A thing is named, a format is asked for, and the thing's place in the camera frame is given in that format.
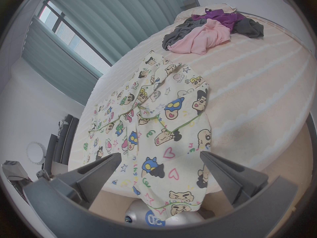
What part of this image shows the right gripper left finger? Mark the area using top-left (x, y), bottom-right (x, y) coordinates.
top-left (51, 153), bottom-right (122, 209)

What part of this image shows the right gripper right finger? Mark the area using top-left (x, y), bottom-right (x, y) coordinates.
top-left (200, 150), bottom-right (269, 206)

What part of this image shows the white printed pyjama top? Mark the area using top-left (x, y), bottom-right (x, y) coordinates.
top-left (83, 50), bottom-right (213, 220)

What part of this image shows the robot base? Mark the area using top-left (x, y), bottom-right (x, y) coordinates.
top-left (124, 198), bottom-right (216, 229)

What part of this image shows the bed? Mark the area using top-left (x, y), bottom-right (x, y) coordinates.
top-left (67, 0), bottom-right (317, 198)

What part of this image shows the pile of clothes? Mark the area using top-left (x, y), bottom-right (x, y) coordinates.
top-left (162, 8), bottom-right (264, 56)

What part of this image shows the round white mirror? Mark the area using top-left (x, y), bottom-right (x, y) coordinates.
top-left (27, 141), bottom-right (45, 165)

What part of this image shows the narrow blue-green curtain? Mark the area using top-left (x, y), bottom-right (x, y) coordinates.
top-left (21, 18), bottom-right (99, 106)

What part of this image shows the window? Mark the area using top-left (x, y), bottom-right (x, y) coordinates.
top-left (38, 0), bottom-right (113, 76)

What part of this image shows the wide blue-green curtain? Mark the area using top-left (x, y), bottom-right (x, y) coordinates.
top-left (47, 0), bottom-right (189, 67)

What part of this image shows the pale pink pillow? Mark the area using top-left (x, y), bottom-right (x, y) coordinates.
top-left (173, 3), bottom-right (238, 24)

